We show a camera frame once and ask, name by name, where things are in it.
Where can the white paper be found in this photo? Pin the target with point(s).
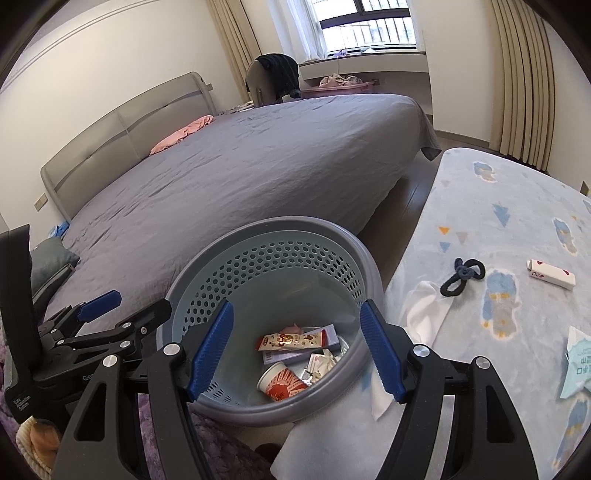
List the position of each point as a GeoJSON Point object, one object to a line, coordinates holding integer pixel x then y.
{"type": "Point", "coordinates": [319, 366]}

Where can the chair with black garment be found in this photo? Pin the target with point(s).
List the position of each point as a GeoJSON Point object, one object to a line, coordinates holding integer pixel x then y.
{"type": "Point", "coordinates": [271, 77]}

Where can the pink cloth on bed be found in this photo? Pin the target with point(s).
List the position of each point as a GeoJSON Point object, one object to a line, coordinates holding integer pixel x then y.
{"type": "Point", "coordinates": [180, 134]}

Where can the window with black frame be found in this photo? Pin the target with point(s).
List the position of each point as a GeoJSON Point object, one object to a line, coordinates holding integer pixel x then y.
{"type": "Point", "coordinates": [358, 25]}

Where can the grey pillow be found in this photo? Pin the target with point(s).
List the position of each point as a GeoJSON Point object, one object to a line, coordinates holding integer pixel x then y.
{"type": "Point", "coordinates": [48, 258]}

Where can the pink storage box with clothes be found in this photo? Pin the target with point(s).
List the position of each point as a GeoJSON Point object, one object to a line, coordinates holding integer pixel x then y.
{"type": "Point", "coordinates": [335, 84]}

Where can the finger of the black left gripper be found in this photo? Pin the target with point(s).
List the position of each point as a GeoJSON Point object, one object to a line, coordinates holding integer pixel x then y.
{"type": "Point", "coordinates": [125, 338]}

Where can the light blue patterned blanket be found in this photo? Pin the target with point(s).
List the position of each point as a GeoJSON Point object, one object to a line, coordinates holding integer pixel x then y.
{"type": "Point", "coordinates": [484, 219]}

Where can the white playing card box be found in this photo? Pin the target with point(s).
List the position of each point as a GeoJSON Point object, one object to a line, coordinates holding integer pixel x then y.
{"type": "Point", "coordinates": [551, 274]}

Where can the pink white box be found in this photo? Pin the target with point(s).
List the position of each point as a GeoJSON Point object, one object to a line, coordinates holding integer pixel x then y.
{"type": "Point", "coordinates": [291, 357]}

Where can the red white paper cup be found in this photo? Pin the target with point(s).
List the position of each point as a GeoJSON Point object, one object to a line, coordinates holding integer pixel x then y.
{"type": "Point", "coordinates": [280, 383]}

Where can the grey bed headboard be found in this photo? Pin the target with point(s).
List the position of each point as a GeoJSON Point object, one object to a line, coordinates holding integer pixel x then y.
{"type": "Point", "coordinates": [121, 139]}

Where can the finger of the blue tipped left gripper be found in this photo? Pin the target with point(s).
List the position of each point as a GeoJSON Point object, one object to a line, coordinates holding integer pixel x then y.
{"type": "Point", "coordinates": [70, 320]}

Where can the white cloth sock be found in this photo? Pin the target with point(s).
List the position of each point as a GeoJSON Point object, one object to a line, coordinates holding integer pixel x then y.
{"type": "Point", "coordinates": [423, 313]}

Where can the pink rubber pig toy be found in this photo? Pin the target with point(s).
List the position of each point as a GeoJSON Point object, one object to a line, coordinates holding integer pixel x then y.
{"type": "Point", "coordinates": [292, 329]}

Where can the left hand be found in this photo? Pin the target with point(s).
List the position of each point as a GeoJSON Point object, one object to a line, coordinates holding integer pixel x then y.
{"type": "Point", "coordinates": [45, 440]}

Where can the beige curtain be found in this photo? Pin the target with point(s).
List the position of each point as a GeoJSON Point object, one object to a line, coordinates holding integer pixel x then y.
{"type": "Point", "coordinates": [525, 89]}
{"type": "Point", "coordinates": [237, 37]}

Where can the beige left curtain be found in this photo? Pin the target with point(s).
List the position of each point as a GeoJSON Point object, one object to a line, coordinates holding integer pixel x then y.
{"type": "Point", "coordinates": [237, 37]}

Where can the grey bed sheet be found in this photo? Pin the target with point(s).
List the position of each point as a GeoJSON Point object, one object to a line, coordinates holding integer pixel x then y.
{"type": "Point", "coordinates": [334, 158]}

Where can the grey perforated trash basket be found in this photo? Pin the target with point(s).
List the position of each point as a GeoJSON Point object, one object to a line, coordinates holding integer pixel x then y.
{"type": "Point", "coordinates": [276, 272]}

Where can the red patterned snack wrapper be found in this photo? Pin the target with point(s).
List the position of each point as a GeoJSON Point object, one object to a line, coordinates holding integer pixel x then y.
{"type": "Point", "coordinates": [292, 342]}

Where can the light blue wipes packet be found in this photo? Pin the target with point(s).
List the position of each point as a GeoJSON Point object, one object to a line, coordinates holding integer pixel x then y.
{"type": "Point", "coordinates": [578, 355]}

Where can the white sheer curtain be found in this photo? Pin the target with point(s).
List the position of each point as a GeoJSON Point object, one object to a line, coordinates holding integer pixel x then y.
{"type": "Point", "coordinates": [303, 29]}

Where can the right gripper blue black right finger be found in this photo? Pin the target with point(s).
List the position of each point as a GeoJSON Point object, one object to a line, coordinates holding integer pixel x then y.
{"type": "Point", "coordinates": [487, 439]}

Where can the right gripper blue black left finger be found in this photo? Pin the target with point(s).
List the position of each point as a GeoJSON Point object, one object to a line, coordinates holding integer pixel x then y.
{"type": "Point", "coordinates": [103, 438]}

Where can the beige right curtain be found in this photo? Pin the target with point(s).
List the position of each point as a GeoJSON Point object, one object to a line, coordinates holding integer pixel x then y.
{"type": "Point", "coordinates": [525, 89]}

